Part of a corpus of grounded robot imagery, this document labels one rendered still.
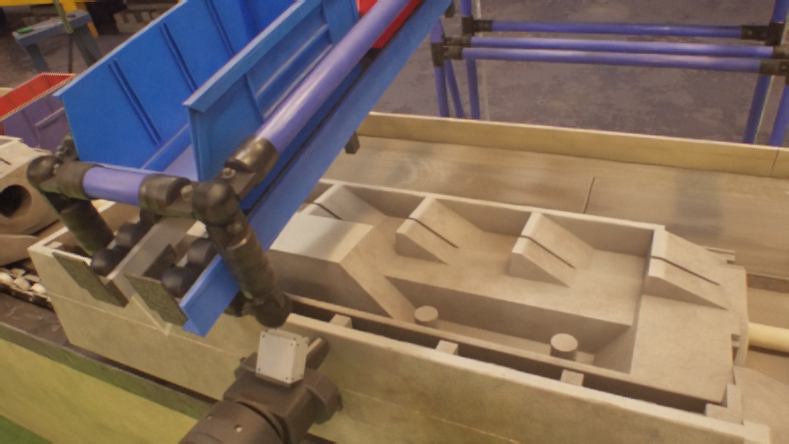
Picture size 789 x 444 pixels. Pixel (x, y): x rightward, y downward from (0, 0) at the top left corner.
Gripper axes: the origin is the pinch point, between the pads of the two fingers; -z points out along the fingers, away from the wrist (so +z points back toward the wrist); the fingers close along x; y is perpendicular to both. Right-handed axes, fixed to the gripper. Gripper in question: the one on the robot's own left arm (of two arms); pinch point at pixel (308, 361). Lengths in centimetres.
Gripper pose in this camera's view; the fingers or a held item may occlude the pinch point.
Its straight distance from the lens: 65.9
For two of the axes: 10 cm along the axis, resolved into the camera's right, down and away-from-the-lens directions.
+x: 9.0, 1.5, -4.1
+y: -0.8, -8.7, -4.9
